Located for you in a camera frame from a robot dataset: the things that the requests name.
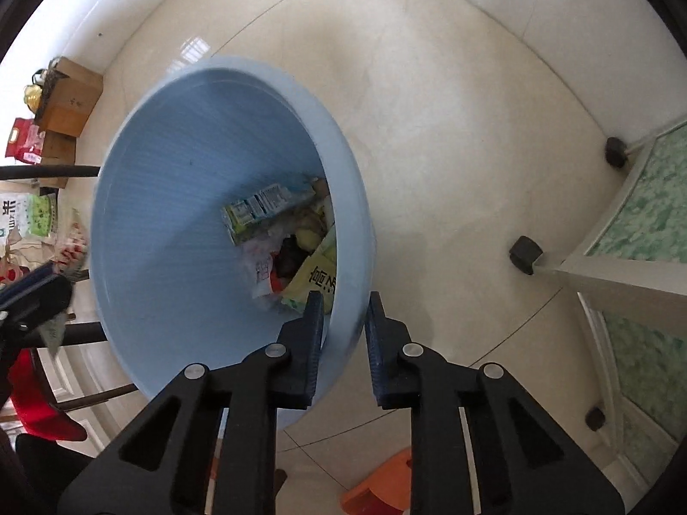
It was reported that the green white milk carton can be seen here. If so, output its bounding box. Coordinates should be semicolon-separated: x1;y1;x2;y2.
221;182;317;245

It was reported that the light blue plastic bucket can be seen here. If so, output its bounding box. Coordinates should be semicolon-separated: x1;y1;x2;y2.
90;56;375;397

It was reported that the red plastic stool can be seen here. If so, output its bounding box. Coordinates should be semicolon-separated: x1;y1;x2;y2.
8;349;87;442

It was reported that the orange plastic stool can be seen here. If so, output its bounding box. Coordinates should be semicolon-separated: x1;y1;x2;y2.
340;448;412;515

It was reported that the red snack bag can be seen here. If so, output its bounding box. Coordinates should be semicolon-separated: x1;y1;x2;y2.
5;118;46;165

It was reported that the cardboard box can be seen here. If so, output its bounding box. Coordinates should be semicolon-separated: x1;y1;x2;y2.
35;57;103;137

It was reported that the white green glass cabinet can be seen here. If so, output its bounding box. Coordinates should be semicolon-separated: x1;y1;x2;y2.
509;121;686;492

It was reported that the yellow snack bag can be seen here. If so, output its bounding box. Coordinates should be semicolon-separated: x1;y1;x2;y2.
281;227;337;315

